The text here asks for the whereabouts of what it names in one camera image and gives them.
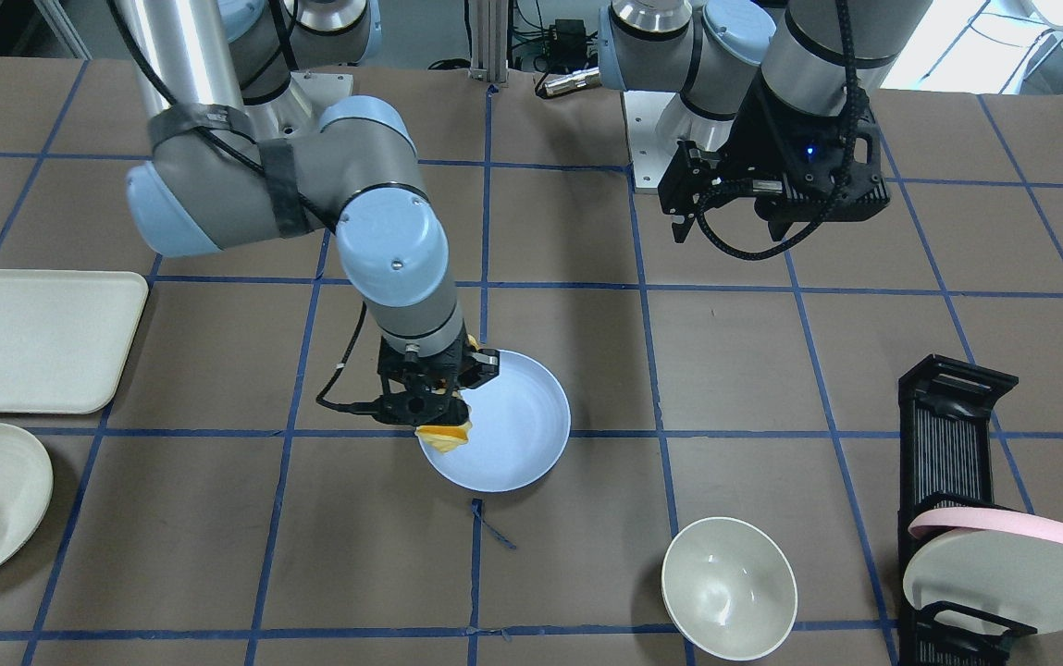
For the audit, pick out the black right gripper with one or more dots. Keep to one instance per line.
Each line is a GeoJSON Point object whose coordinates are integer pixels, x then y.
{"type": "Point", "coordinates": [485, 363]}

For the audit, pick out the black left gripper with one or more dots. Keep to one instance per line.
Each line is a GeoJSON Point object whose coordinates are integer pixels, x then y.
{"type": "Point", "coordinates": [757, 130]}

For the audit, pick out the yellow orange spiral bread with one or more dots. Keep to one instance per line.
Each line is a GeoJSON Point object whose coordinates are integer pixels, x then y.
{"type": "Point", "coordinates": [445, 438]}

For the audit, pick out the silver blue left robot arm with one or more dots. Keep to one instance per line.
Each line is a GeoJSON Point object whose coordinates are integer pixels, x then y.
{"type": "Point", "coordinates": [707, 56]}

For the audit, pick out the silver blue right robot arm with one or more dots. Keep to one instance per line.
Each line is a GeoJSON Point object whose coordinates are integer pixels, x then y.
{"type": "Point", "coordinates": [210, 184]}

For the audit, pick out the blue plate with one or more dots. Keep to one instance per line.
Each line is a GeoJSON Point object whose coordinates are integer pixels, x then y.
{"type": "Point", "coordinates": [521, 423]}

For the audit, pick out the pink plate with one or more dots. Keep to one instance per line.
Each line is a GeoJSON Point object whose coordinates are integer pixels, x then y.
{"type": "Point", "coordinates": [1000, 520]}

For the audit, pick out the white plate in rack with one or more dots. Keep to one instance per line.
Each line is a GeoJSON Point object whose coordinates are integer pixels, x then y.
{"type": "Point", "coordinates": [1006, 575]}

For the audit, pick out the loose blue tape strip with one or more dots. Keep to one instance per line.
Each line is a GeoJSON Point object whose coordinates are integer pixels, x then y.
{"type": "Point", "coordinates": [477, 507]}

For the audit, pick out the black dish rack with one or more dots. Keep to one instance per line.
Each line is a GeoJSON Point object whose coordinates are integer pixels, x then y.
{"type": "Point", "coordinates": [945, 409]}

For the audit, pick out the white bowl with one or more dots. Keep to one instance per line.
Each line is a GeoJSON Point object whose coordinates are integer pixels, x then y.
{"type": "Point", "coordinates": [729, 589]}

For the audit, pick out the white rectangular tray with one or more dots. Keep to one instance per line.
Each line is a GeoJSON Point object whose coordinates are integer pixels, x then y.
{"type": "Point", "coordinates": [65, 337]}

